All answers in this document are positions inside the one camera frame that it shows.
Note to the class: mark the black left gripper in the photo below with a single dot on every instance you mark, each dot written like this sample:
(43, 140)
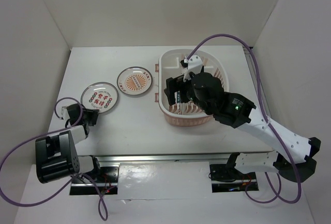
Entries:
(92, 113)

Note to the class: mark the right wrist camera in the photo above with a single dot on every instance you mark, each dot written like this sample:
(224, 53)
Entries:
(193, 65)

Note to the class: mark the aluminium side rail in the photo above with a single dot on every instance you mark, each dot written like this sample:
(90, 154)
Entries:
(258, 87)

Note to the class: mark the plate with red characters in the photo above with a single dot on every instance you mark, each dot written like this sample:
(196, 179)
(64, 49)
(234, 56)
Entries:
(102, 96)

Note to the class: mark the aluminium front rail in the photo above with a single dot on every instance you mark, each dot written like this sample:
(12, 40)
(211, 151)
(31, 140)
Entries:
(223, 157)

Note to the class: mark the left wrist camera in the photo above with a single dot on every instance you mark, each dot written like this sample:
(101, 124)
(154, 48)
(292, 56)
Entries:
(64, 113)

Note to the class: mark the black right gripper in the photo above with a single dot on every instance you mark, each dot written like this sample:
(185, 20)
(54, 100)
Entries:
(173, 85)

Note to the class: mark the plate with dark blue rim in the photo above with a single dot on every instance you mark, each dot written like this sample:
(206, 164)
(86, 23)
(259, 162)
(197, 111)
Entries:
(179, 103)

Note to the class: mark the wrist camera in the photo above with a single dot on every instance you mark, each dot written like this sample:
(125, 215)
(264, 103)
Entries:
(193, 65)
(64, 113)

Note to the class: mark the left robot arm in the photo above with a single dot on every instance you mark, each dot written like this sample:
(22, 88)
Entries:
(56, 155)

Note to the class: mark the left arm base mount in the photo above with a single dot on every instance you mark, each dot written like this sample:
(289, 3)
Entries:
(106, 181)

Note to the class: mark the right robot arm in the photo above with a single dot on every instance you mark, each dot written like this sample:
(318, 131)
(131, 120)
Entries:
(292, 155)

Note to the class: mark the plate with orange sunburst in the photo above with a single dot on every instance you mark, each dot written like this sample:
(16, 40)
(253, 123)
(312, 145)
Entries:
(134, 81)

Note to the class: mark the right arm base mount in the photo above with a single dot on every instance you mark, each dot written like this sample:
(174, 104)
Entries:
(230, 180)

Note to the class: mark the white and pink dish rack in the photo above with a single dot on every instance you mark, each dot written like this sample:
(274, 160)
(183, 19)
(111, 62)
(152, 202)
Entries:
(169, 66)

